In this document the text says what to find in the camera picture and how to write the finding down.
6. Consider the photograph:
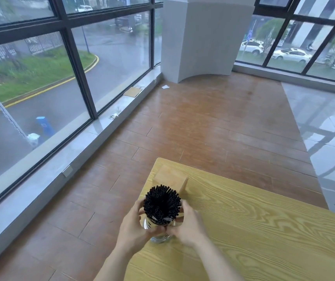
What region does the person's left hand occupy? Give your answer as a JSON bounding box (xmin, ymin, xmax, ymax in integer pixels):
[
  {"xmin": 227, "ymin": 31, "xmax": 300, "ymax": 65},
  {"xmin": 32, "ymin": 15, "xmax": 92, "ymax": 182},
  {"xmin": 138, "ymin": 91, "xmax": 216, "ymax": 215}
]
[{"xmin": 116, "ymin": 199, "xmax": 157, "ymax": 257}]

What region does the person's right hand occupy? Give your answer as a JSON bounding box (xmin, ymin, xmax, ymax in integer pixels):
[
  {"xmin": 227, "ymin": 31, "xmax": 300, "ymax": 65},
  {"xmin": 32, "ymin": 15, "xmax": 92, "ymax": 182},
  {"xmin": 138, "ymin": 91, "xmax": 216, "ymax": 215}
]
[{"xmin": 165, "ymin": 199, "xmax": 212, "ymax": 250}]

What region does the silver metal straw holder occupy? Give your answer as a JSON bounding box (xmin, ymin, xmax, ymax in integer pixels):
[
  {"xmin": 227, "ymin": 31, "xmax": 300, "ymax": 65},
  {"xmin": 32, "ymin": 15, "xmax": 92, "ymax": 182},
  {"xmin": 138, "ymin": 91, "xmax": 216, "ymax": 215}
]
[{"xmin": 140, "ymin": 212, "xmax": 185, "ymax": 245}]

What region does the person's left forearm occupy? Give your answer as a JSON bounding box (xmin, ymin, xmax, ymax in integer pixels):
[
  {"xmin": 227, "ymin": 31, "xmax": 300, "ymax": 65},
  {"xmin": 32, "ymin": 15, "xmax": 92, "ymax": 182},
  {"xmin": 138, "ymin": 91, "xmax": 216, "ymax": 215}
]
[{"xmin": 94, "ymin": 244, "xmax": 146, "ymax": 281}]

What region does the person's right forearm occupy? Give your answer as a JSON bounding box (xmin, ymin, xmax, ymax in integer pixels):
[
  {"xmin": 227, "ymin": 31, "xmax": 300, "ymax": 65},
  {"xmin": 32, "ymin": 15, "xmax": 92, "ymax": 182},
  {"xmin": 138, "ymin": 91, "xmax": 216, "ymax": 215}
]
[{"xmin": 193, "ymin": 241, "xmax": 245, "ymax": 281}]

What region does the bundle of black straws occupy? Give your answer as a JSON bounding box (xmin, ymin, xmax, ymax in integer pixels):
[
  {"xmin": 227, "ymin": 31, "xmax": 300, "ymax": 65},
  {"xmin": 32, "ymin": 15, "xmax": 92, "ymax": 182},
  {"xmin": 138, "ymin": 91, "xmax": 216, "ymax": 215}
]
[{"xmin": 143, "ymin": 184, "xmax": 182, "ymax": 226}]

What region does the light wooden block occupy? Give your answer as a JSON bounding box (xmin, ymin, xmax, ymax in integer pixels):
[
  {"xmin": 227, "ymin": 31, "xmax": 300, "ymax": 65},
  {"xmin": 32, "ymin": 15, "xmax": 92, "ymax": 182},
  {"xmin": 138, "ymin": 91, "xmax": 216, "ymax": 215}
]
[{"xmin": 152, "ymin": 165, "xmax": 189, "ymax": 200}]

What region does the brown paper bag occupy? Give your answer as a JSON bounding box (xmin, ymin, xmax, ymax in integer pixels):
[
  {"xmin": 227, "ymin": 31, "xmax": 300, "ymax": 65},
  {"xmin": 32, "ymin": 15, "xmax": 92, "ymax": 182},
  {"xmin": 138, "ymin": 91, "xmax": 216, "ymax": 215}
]
[{"xmin": 123, "ymin": 86, "xmax": 143, "ymax": 98}]

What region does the grey diagonal steel brace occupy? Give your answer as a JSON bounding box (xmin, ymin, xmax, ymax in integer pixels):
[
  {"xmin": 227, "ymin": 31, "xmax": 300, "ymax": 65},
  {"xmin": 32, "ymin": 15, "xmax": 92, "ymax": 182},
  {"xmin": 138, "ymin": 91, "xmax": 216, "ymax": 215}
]
[{"xmin": 0, "ymin": 75, "xmax": 41, "ymax": 149}]

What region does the white pillar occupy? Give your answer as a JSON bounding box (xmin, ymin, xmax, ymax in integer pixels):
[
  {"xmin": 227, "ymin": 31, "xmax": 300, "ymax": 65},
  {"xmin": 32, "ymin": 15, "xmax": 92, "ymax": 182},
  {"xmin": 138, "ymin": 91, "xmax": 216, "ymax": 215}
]
[{"xmin": 160, "ymin": 0, "xmax": 263, "ymax": 84}]

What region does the dark car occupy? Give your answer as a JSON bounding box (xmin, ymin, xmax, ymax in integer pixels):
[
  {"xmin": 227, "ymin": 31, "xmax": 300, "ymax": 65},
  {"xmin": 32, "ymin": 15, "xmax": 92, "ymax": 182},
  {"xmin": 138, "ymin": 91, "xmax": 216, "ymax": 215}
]
[{"xmin": 114, "ymin": 14, "xmax": 142, "ymax": 28}]

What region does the black window frame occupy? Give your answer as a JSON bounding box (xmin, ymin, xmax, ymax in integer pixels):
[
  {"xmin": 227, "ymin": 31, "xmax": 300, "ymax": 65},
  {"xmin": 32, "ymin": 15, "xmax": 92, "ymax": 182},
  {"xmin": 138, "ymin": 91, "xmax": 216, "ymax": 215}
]
[
  {"xmin": 0, "ymin": 0, "xmax": 164, "ymax": 220},
  {"xmin": 234, "ymin": 0, "xmax": 335, "ymax": 85}
]

